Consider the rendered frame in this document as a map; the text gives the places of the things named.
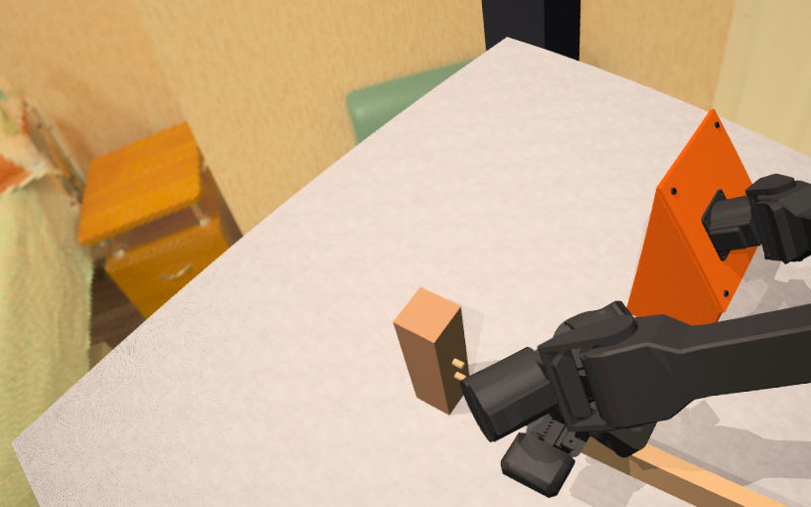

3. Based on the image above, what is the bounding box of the brown wooden post with two pegs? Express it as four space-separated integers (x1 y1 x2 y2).
393 287 469 415

